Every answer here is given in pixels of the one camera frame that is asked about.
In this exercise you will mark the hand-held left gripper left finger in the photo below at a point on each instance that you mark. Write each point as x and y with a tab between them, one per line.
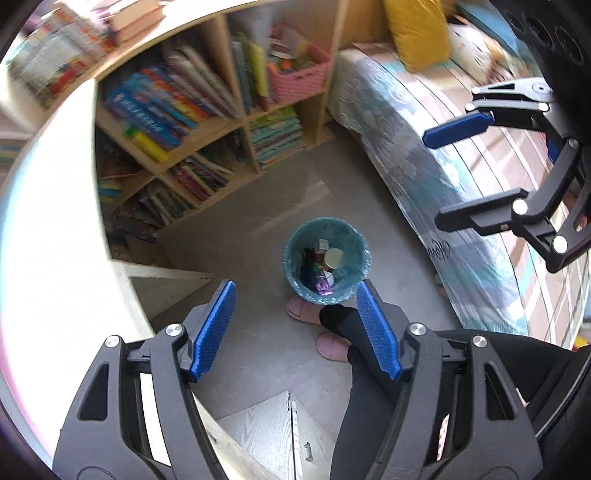
212	327

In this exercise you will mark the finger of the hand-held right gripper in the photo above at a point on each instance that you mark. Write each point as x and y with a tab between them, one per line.
485	214
455	127

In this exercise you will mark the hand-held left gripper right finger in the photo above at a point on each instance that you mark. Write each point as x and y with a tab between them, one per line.
376	327

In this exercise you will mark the teal trash bin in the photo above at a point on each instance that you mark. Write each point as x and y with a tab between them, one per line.
295	258

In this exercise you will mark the person's foot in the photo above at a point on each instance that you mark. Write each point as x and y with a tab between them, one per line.
302	310
331	347

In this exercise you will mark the patterned blue mattress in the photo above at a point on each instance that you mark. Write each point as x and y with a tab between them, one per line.
406	175

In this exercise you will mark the white plush toy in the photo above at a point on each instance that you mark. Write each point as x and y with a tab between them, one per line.
471	50

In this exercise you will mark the light blue pillow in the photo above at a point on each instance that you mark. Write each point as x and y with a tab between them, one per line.
489	18

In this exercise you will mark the person's black-clad leg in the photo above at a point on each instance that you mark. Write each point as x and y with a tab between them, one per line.
364	424

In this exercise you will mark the yellow pillow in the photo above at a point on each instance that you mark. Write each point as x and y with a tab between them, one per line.
415	32

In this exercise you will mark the grey wooden cabinet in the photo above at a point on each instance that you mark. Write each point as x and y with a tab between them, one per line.
258	429

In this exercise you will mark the row of dark leaning books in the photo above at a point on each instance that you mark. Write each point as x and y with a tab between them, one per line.
147	203

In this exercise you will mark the row of slanted thin books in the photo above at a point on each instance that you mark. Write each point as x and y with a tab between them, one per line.
205	173

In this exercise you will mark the pink plastic basket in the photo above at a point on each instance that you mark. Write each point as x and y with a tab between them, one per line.
298	81

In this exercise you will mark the pile of teal books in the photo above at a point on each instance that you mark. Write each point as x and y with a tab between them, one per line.
277	136

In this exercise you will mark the row of green yellow books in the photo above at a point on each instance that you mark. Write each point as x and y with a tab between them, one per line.
249	69

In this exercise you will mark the row of colourful picture books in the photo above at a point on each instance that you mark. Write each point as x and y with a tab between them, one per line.
166	106

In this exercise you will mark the wooden bookshelf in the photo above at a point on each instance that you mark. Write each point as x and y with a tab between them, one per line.
217	34

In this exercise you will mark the row of upright paperback books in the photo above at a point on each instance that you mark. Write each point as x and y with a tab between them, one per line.
60	55

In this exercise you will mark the stack of thick books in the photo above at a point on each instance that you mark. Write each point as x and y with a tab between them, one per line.
136	23

